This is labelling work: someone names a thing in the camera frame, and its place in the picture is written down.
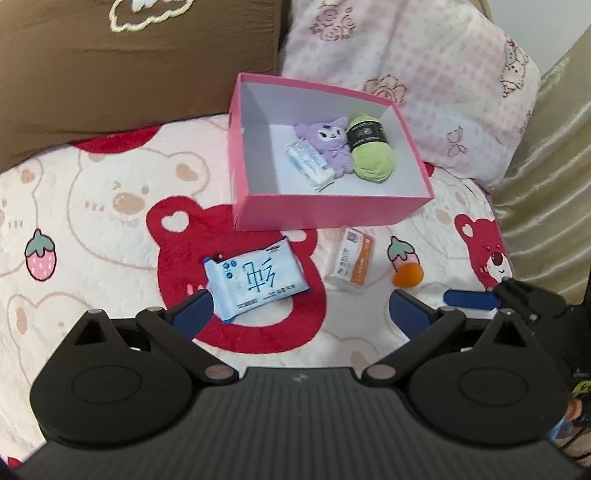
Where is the white tissue pack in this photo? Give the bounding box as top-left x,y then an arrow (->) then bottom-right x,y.
287,139 -> 335,191

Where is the pink checked pillow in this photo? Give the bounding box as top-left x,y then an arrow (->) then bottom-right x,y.
281,1 -> 541,186

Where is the red bear print blanket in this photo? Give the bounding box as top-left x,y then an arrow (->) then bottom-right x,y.
1,115 -> 512,465

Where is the blue wet wipes pack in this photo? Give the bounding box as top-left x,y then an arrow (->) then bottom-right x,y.
204,237 -> 310,323

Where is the clear orange-labelled plastic case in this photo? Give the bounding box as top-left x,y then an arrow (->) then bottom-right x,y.
325,226 -> 375,291

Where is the pink cardboard box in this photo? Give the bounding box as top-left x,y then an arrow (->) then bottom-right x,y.
228,73 -> 435,231

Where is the purple Kuromi plush toy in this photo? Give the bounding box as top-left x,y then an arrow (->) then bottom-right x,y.
294,116 -> 353,178

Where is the olive satin curtain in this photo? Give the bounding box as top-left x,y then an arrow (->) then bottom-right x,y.
493,32 -> 591,304

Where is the green yarn ball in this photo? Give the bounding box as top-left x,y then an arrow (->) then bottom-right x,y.
346,114 -> 397,183

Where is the orange makeup sponge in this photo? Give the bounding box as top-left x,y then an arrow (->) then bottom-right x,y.
393,263 -> 424,289

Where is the brown pillow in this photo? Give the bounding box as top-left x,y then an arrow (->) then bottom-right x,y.
1,1 -> 290,170

